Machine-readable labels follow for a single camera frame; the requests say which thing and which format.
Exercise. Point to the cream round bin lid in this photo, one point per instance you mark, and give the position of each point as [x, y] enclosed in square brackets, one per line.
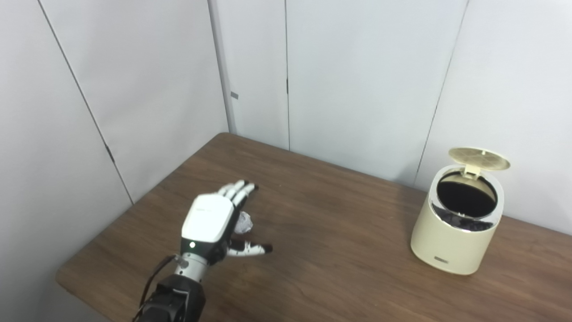
[480, 158]

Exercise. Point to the gray wall corner strip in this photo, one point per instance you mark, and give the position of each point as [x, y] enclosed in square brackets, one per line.
[222, 67]

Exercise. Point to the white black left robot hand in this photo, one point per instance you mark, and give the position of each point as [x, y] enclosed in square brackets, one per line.
[205, 219]

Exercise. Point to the white paper ball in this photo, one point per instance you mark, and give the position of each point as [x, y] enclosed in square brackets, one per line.
[244, 222]

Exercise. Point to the cream-colored round bin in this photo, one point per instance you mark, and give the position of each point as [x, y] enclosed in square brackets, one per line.
[451, 246]

